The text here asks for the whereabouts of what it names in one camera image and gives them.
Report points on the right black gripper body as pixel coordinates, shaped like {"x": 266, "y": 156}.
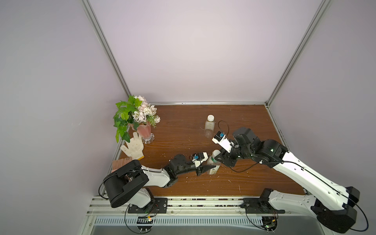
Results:
{"x": 224, "y": 158}

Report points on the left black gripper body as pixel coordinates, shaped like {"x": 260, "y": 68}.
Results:
{"x": 187, "y": 167}

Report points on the labelled clear plastic bottle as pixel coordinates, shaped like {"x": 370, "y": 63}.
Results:
{"x": 216, "y": 165}

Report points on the white bottle cap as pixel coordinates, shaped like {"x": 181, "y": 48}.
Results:
{"x": 216, "y": 153}
{"x": 210, "y": 117}

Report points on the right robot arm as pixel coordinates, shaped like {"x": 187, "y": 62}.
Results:
{"x": 331, "y": 204}

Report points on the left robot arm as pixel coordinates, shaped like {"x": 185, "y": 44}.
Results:
{"x": 129, "y": 184}

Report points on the white knitted work glove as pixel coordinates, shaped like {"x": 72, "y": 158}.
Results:
{"x": 134, "y": 149}

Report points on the pink glass vase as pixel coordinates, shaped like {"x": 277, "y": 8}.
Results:
{"x": 145, "y": 132}

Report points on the pink brush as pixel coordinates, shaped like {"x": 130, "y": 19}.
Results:
{"x": 120, "y": 163}

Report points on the left electronics board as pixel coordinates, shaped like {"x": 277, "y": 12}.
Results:
{"x": 144, "y": 224}

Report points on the electronics board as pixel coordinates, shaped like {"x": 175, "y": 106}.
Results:
{"x": 144, "y": 224}
{"x": 269, "y": 224}

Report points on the artificial flower bouquet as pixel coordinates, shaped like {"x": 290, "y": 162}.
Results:
{"x": 131, "y": 113}

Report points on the right electronics board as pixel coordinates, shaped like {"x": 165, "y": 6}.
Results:
{"x": 269, "y": 224}

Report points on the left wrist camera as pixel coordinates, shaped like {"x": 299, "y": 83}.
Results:
{"x": 199, "y": 158}

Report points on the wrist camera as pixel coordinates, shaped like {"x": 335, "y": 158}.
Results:
{"x": 199, "y": 158}
{"x": 221, "y": 139}

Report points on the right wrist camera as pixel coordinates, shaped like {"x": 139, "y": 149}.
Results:
{"x": 221, "y": 139}

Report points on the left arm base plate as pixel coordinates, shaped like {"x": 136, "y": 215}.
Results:
{"x": 157, "y": 205}

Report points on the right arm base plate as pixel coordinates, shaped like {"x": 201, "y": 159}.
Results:
{"x": 259, "y": 206}

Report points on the aluminium front rail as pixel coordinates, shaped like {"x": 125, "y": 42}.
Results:
{"x": 185, "y": 205}

